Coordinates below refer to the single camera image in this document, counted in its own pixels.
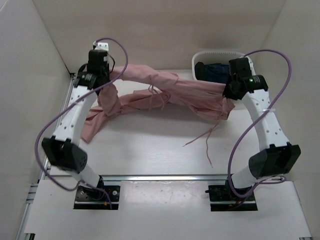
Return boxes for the pink trousers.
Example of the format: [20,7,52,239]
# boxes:
[80,64,235,143]

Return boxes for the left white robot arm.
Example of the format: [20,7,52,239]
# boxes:
[41,42,110,200]

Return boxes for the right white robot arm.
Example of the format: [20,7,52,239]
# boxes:
[223,57,301,200]

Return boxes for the blue denim trousers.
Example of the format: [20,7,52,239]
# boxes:
[204,63,230,84]

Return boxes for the black trousers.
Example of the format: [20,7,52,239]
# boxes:
[194,62,207,81]

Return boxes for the white plastic basket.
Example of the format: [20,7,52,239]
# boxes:
[191,50,245,80]

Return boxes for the left aluminium rail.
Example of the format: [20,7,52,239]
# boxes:
[34,73,76,182]

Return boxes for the front aluminium rail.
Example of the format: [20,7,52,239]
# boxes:
[102,174,227,182]

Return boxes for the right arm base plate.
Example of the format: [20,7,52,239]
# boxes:
[205,184,258,212]

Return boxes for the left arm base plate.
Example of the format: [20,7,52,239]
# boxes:
[73,184,121,211]

